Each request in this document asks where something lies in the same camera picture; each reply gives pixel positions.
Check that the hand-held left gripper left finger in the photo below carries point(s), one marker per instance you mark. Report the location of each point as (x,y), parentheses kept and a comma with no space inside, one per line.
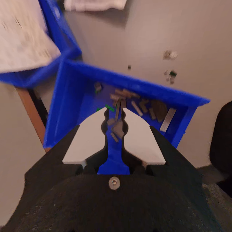
(87,137)

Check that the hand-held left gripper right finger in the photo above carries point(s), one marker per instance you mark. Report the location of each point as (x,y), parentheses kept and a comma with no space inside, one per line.
(143,139)

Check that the pile of grey bricks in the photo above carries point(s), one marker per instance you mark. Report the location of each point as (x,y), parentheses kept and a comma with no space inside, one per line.
(143,107)

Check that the blue plastic bin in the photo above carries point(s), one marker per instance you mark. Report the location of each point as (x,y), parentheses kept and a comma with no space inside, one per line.
(61,36)
(72,101)

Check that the small green grey brick cluster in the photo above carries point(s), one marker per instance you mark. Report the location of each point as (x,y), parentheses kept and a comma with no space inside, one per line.
(172,74)

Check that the small loose pale brick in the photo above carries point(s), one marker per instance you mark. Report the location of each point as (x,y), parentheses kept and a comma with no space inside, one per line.
(170,55)

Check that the white instruction booklet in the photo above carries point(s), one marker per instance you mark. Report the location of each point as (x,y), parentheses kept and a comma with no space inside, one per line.
(23,41)

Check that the crumpled white paper bag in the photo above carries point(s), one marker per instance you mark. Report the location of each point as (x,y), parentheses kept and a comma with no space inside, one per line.
(94,4)

